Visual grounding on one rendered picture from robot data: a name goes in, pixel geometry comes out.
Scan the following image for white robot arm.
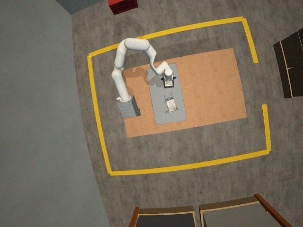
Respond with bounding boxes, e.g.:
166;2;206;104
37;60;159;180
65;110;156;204
111;38;173;102

